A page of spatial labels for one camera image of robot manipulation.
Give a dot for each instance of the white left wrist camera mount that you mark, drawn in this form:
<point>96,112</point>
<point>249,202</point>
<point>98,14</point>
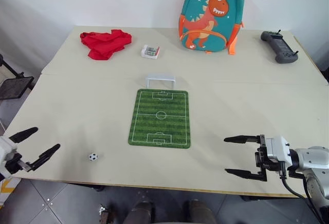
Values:
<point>5,148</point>

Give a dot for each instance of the grey handheld controller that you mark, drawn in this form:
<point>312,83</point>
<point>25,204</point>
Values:
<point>280,46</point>

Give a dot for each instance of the green soccer field mat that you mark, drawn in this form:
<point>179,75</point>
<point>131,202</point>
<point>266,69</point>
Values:
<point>159,129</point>

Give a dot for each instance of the small soccer ball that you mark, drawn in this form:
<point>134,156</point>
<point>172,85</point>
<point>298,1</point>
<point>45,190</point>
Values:
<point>93,156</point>

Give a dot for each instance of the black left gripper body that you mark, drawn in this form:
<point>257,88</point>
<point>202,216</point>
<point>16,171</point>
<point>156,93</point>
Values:
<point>13,162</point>

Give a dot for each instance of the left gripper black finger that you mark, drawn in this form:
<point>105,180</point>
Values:
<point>25,133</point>
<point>46,155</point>

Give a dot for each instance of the small white printed box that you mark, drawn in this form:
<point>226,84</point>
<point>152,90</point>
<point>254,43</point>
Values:
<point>150,52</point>

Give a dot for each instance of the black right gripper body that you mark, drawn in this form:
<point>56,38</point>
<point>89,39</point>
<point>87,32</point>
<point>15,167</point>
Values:
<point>261,157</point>

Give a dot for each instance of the small grey goal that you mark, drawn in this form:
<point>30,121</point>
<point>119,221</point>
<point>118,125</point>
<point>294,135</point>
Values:
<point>160,76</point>

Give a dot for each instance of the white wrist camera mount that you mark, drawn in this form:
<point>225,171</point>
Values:
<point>278,145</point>
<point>5,148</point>

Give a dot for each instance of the dark rounded shape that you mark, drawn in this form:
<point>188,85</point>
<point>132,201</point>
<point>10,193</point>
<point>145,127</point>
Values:
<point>199,213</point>
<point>142,213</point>

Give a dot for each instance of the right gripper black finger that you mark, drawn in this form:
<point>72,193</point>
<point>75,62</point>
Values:
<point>244,173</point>
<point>241,139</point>

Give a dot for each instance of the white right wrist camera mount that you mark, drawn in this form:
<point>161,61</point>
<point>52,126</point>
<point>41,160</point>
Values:
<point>278,145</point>

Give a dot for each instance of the red cloth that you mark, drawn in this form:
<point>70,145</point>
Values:
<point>102,41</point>

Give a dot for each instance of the teal dinosaur backpack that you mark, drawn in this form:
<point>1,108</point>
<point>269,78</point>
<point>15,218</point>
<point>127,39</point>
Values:
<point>205,5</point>

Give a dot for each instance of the black metal stand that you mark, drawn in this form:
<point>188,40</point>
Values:
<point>13,86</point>

